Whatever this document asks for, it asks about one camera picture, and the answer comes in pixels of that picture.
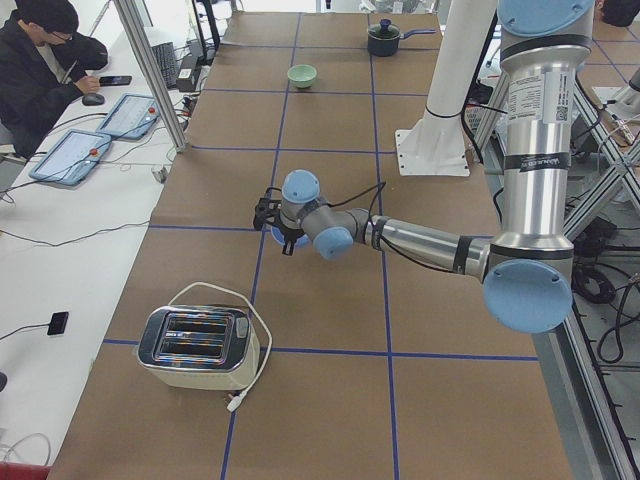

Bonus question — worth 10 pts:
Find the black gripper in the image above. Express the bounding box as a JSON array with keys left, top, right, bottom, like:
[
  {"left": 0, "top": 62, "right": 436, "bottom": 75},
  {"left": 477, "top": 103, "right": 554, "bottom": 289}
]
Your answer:
[{"left": 277, "top": 222, "right": 305, "bottom": 255}]

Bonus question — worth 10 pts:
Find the blue bowl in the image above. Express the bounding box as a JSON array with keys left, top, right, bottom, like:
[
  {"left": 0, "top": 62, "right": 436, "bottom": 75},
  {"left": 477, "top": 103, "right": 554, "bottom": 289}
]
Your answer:
[{"left": 271, "top": 227, "right": 309, "bottom": 248}]

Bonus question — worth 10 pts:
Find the green bowl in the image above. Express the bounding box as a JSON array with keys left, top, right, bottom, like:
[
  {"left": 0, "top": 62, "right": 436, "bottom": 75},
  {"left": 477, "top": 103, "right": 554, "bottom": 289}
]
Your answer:
[{"left": 287, "top": 64, "right": 318, "bottom": 89}]

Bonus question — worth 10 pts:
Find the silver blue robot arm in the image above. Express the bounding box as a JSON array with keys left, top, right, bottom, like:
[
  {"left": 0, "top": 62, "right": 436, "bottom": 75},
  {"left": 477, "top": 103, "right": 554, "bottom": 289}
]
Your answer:
[{"left": 273, "top": 1, "right": 594, "bottom": 333}]

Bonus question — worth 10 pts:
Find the cream toaster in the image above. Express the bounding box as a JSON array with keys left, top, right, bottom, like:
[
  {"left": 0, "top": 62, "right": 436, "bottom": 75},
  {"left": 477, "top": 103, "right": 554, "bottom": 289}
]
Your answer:
[{"left": 137, "top": 305, "right": 260, "bottom": 391}]

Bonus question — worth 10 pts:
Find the far blue teach pendant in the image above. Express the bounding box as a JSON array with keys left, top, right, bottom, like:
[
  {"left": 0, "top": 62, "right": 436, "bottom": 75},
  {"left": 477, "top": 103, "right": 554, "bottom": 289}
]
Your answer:
[{"left": 96, "top": 94, "right": 159, "bottom": 140}]

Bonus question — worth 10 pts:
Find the blue teach pendant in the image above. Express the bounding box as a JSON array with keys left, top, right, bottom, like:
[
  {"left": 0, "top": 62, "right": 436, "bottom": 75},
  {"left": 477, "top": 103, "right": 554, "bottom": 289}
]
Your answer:
[
  {"left": 29, "top": 129, "right": 112, "bottom": 186},
  {"left": 96, "top": 94, "right": 159, "bottom": 140}
]

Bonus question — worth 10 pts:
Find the dark blue saucepan with lid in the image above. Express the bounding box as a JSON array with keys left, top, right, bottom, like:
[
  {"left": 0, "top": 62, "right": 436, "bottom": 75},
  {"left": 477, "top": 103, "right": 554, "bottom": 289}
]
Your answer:
[{"left": 367, "top": 18, "right": 437, "bottom": 57}]

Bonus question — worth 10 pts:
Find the black keyboard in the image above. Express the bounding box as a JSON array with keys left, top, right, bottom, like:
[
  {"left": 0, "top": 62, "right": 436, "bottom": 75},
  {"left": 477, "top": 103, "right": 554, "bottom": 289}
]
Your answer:
[{"left": 151, "top": 42, "right": 179, "bottom": 89}]

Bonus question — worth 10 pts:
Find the near blue teach pendant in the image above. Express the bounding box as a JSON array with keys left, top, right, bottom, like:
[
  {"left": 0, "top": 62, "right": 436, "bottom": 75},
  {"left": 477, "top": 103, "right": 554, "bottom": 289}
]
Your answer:
[{"left": 29, "top": 129, "right": 112, "bottom": 186}]

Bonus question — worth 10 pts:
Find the small black box device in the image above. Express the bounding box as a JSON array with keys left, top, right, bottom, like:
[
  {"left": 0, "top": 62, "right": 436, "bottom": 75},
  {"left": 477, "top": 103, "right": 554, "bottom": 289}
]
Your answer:
[{"left": 47, "top": 311, "right": 69, "bottom": 336}]

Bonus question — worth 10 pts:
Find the black computer mouse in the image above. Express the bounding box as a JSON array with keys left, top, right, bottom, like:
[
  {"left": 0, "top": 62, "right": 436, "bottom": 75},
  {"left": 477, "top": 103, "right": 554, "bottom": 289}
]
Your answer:
[{"left": 82, "top": 93, "right": 106, "bottom": 106}]

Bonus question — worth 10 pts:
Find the black smartphone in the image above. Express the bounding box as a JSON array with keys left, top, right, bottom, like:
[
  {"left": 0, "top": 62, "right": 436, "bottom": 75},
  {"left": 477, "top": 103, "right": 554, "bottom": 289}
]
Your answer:
[{"left": 99, "top": 75, "right": 132, "bottom": 87}]

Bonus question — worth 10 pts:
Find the seated person in black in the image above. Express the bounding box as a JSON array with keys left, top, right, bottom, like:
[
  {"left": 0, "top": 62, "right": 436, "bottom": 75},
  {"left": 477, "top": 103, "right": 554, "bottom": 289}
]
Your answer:
[{"left": 1, "top": 0, "right": 108, "bottom": 159}]

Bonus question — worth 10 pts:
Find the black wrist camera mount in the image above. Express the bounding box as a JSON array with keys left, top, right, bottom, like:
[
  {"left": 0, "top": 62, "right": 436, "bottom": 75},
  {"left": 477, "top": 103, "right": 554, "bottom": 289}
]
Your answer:
[{"left": 253, "top": 187, "right": 281, "bottom": 231}]

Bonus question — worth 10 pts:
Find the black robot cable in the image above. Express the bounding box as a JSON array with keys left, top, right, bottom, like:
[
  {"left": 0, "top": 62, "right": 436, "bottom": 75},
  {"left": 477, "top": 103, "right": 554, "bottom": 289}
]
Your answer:
[{"left": 319, "top": 180, "right": 461, "bottom": 274}]

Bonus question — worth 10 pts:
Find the white toaster power cable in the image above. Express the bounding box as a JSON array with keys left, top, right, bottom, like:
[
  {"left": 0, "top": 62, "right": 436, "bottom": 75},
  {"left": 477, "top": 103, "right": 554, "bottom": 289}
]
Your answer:
[{"left": 167, "top": 281, "right": 273, "bottom": 413}]

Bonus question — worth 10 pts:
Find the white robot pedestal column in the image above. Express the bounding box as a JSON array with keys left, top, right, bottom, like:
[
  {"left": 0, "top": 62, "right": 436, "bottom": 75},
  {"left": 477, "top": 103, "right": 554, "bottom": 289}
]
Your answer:
[{"left": 395, "top": 0, "right": 498, "bottom": 177}]

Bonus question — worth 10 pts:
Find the aluminium frame post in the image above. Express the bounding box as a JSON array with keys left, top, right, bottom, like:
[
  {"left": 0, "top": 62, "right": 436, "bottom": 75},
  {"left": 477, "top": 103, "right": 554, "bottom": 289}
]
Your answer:
[{"left": 114, "top": 0, "right": 187, "bottom": 153}]

